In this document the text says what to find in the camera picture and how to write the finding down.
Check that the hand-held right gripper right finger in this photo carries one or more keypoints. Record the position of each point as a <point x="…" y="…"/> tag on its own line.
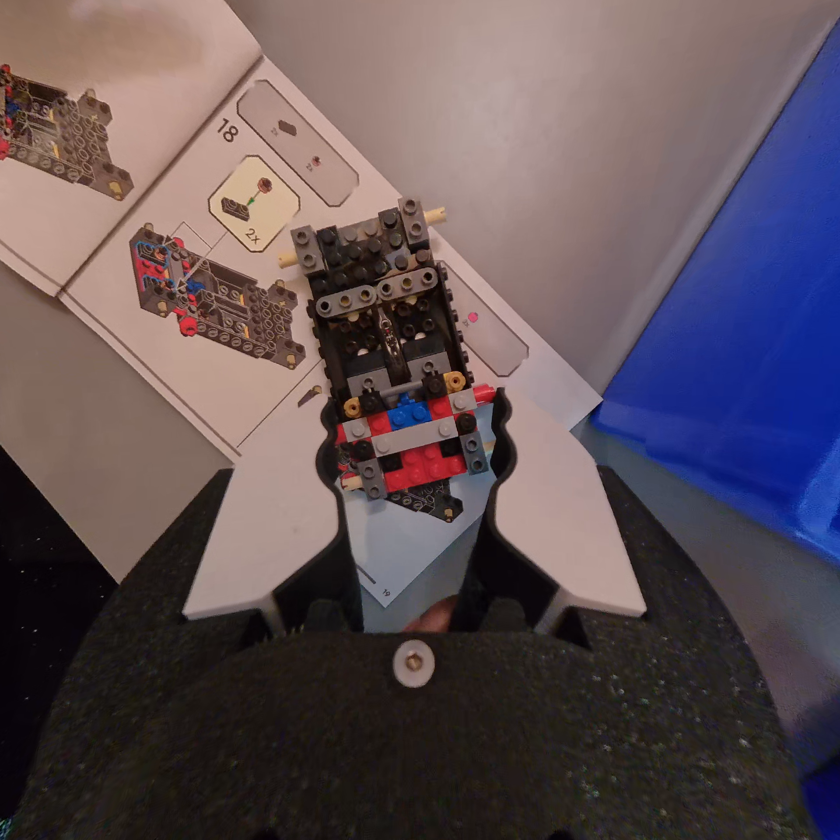
<point x="558" y="518"/>

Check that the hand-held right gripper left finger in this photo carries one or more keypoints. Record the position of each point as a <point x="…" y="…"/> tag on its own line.
<point x="262" y="525"/>

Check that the black and red lego model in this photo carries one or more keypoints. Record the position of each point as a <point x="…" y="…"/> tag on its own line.
<point x="394" y="341"/>

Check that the blue plastic bin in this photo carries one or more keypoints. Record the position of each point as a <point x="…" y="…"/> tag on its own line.
<point x="741" y="328"/>

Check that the lego instruction booklet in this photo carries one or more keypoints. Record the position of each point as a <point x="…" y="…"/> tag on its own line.
<point x="197" y="210"/>

